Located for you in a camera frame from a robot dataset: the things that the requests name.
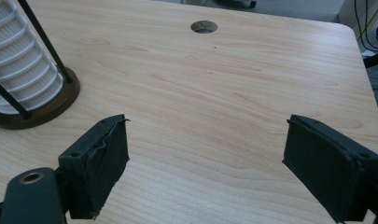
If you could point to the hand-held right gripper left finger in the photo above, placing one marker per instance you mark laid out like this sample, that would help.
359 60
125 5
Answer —
93 161

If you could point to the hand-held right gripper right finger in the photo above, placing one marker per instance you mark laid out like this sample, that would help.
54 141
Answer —
326 168

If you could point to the black cup stack base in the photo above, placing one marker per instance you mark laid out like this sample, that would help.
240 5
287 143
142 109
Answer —
53 112

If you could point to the stack of paper cups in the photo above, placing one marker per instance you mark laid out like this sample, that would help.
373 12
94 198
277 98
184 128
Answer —
15 59

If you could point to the black metal stand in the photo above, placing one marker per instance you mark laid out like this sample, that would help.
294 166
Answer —
376 59

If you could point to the dark round object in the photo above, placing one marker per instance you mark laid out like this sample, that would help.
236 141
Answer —
236 3

